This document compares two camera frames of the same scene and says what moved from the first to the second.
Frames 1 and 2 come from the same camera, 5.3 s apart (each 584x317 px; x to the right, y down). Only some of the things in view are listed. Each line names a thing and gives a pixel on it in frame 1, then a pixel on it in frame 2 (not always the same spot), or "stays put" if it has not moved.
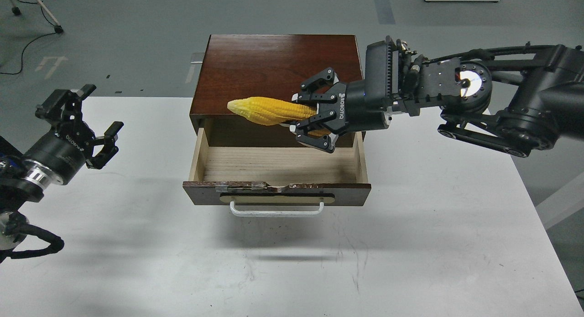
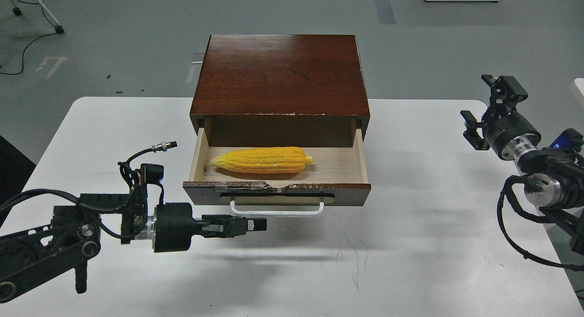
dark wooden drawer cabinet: x=236 y=66 stays put
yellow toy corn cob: x=270 y=111 -> x=270 y=160
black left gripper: x=66 y=151 -> x=175 y=226
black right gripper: x=351 y=115 -> x=509 y=134
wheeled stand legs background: x=16 y=10 stays put
